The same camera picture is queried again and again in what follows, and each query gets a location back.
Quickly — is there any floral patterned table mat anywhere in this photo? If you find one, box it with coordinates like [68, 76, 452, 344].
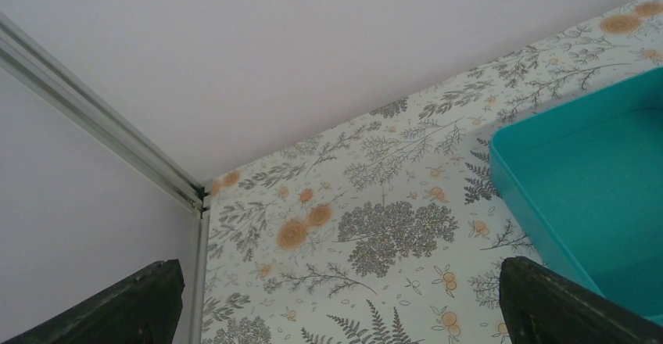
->
[201, 0, 662, 343]

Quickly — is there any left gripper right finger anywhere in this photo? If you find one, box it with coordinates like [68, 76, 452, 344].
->
[499, 256, 662, 343]

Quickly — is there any aluminium corner post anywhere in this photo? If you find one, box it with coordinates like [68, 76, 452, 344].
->
[1, 16, 209, 343]

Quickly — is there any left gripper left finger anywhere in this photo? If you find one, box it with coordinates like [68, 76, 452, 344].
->
[6, 259, 185, 343]

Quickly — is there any teal plastic box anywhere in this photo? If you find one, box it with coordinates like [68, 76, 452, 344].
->
[489, 68, 662, 324]

